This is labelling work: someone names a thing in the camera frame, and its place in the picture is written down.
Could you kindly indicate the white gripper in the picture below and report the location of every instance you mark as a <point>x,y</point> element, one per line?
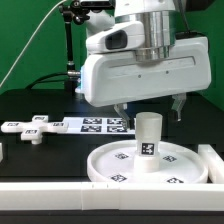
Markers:
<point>118,78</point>

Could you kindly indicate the white round table top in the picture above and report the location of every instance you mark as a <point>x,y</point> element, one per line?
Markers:
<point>119,162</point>

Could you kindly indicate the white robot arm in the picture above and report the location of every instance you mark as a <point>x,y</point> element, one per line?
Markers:
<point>138,57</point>

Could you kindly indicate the white marker sheet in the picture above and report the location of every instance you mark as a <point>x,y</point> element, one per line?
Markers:
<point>96,125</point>

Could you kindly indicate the white cross-shaped table base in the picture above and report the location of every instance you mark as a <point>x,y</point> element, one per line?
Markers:
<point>33,131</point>

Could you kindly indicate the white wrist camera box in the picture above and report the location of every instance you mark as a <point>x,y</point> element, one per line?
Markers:
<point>120,37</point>

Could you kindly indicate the white right fence rail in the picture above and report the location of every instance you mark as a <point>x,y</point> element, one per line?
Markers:
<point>214,162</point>

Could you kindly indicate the white fence rail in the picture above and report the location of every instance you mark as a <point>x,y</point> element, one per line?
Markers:
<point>118,196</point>
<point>214,162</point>

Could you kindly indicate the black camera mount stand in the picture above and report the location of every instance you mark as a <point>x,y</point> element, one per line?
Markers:
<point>78,12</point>

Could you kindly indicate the white front fence rail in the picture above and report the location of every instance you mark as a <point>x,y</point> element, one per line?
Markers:
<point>118,196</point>

